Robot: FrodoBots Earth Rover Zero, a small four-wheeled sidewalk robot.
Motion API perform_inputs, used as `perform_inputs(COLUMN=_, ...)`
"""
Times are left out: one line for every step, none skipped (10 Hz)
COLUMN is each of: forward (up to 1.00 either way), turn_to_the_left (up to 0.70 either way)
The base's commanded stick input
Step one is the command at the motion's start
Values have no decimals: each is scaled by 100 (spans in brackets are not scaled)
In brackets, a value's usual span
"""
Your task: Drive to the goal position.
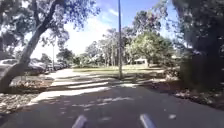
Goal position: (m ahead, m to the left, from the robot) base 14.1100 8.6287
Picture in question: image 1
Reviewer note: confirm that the row of parked cars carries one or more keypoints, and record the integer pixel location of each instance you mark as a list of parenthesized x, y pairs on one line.
[(33, 66)]

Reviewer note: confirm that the dark dense tree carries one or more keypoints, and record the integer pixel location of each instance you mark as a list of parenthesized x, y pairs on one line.
[(200, 43)]

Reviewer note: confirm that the group of trees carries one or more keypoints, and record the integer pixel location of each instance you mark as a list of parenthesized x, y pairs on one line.
[(140, 43)]

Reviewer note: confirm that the grass lawn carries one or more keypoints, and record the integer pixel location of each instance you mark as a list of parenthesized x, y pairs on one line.
[(110, 70)]

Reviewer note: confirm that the large leaning tree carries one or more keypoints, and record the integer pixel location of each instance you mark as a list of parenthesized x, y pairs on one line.
[(31, 40)]

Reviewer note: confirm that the leaf-littered dirt verge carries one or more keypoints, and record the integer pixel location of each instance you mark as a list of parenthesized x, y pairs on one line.
[(186, 90)]

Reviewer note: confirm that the small pale building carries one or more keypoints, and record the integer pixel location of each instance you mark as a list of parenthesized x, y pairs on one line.
[(140, 61)]

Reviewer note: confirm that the tall thin pole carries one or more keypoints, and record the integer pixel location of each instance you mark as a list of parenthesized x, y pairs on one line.
[(119, 36)]

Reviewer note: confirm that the leaf-littered dirt strip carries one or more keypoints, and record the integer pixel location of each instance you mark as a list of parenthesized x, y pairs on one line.
[(15, 96)]

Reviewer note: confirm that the grey paved path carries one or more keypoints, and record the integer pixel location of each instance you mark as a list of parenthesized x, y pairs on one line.
[(110, 110)]

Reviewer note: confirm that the robot's own part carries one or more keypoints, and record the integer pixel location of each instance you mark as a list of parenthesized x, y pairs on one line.
[(147, 121), (79, 122)]

